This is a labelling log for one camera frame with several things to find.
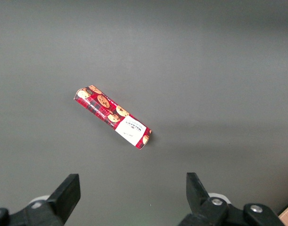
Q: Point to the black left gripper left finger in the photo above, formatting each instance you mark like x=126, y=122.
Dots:
x=63, y=195

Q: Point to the red tartan cookie box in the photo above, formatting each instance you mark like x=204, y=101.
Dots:
x=110, y=113

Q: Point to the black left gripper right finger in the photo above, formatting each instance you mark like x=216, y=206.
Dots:
x=198, y=195

